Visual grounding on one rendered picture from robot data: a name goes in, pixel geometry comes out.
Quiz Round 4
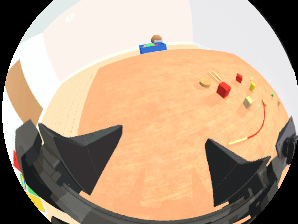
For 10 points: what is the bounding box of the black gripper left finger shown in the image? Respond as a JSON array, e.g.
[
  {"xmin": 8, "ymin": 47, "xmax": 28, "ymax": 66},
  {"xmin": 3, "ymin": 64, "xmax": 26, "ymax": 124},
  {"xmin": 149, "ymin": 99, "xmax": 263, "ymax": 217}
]
[{"xmin": 39, "ymin": 123, "xmax": 124, "ymax": 196}]

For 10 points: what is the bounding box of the yellow cylinder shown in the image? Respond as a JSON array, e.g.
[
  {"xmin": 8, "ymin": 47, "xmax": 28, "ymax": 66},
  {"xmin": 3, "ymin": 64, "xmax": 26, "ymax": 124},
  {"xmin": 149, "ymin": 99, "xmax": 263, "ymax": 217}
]
[{"xmin": 249, "ymin": 81, "xmax": 255, "ymax": 92}]

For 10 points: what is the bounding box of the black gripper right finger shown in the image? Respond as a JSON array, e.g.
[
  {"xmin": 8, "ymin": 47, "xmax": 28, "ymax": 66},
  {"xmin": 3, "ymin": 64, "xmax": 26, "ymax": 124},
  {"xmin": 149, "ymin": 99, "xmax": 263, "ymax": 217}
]
[{"xmin": 205, "ymin": 137, "xmax": 271, "ymax": 208}]

